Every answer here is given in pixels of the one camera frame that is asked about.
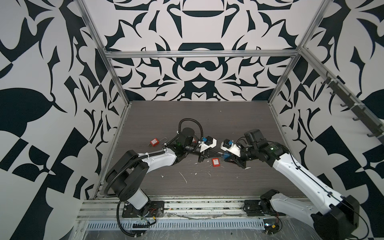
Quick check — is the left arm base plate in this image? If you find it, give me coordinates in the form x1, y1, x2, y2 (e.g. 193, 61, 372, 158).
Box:
122, 201, 165, 218

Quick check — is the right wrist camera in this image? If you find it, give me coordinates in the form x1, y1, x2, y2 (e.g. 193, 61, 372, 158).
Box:
221, 139, 241, 157

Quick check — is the blue padlock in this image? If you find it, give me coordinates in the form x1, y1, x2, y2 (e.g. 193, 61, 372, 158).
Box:
218, 153, 231, 159

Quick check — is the aluminium frame crossbar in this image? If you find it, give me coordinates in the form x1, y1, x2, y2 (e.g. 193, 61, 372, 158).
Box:
105, 50, 298, 59

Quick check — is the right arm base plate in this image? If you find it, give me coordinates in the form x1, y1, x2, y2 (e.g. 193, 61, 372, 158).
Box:
243, 200, 286, 217

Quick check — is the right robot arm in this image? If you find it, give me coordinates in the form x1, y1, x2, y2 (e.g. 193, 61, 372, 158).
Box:
221, 129, 360, 240

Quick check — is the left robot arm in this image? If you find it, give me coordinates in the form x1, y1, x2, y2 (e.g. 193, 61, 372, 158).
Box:
103, 128, 217, 213

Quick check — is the black hook rail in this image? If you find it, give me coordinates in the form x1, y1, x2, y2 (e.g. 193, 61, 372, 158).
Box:
321, 72, 384, 145

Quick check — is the red padlock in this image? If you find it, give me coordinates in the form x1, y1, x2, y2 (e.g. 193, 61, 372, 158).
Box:
148, 137, 168, 147
212, 158, 221, 167

